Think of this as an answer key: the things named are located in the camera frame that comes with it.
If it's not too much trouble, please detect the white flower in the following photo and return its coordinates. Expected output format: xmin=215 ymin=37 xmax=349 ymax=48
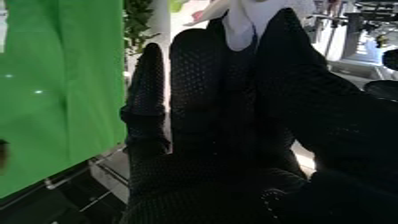
xmin=183 ymin=0 xmax=317 ymax=52

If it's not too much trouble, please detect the green leafy plant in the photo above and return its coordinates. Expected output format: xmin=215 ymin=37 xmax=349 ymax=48
xmin=123 ymin=0 xmax=164 ymax=57

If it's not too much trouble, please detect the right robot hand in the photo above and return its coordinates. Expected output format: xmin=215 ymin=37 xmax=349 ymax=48
xmin=119 ymin=7 xmax=398 ymax=224

